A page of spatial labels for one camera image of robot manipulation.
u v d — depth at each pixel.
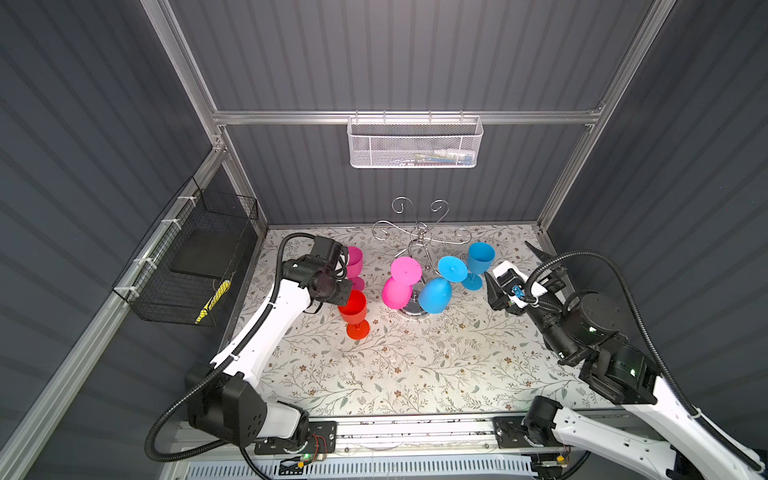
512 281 0.44
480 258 0.93
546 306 0.45
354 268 0.91
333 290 0.67
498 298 0.53
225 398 0.40
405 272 0.69
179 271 0.72
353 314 0.78
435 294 0.76
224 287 0.71
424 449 0.73
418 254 1.12
